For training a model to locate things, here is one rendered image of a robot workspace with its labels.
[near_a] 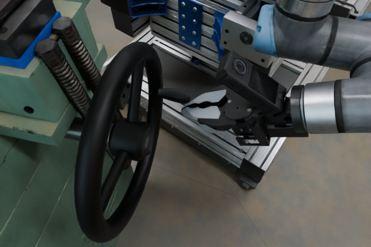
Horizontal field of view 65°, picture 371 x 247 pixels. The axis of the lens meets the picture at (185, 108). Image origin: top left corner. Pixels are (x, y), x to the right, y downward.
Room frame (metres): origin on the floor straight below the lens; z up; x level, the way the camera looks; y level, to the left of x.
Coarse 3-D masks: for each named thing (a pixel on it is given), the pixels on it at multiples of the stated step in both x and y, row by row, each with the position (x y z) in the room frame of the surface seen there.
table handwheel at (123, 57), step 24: (144, 48) 0.29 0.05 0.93; (120, 72) 0.22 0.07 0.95; (96, 96) 0.19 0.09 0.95; (96, 120) 0.16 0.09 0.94; (120, 120) 0.23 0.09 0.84; (96, 144) 0.14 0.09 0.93; (120, 144) 0.20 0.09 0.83; (144, 144) 0.20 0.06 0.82; (96, 168) 0.12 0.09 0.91; (120, 168) 0.16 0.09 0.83; (144, 168) 0.22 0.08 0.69; (96, 192) 0.11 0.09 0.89; (96, 216) 0.09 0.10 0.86; (120, 216) 0.12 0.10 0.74; (96, 240) 0.08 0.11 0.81
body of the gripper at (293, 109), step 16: (240, 96) 0.29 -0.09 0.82; (224, 112) 0.27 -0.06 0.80; (240, 112) 0.25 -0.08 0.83; (256, 112) 0.25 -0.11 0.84; (288, 112) 0.24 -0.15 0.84; (240, 128) 0.26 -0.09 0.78; (256, 128) 0.24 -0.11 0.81; (272, 128) 0.25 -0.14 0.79; (288, 128) 0.24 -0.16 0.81; (240, 144) 0.24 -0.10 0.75; (256, 144) 0.24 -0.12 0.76
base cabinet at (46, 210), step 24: (72, 144) 0.30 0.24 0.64; (48, 168) 0.23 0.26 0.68; (72, 168) 0.27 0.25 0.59; (24, 192) 0.17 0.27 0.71; (48, 192) 0.20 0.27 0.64; (72, 192) 0.23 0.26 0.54; (120, 192) 0.36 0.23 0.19; (24, 216) 0.14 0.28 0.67; (48, 216) 0.16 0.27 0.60; (72, 216) 0.19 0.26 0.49; (0, 240) 0.10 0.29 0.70; (24, 240) 0.11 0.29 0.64; (48, 240) 0.13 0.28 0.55; (72, 240) 0.15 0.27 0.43
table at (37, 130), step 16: (64, 0) 0.45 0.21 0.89; (80, 0) 0.49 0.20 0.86; (96, 64) 0.32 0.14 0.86; (0, 112) 0.22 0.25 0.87; (64, 112) 0.23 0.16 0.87; (0, 128) 0.20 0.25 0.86; (16, 128) 0.20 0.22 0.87; (32, 128) 0.20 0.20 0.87; (48, 128) 0.20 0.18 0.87; (64, 128) 0.21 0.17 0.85
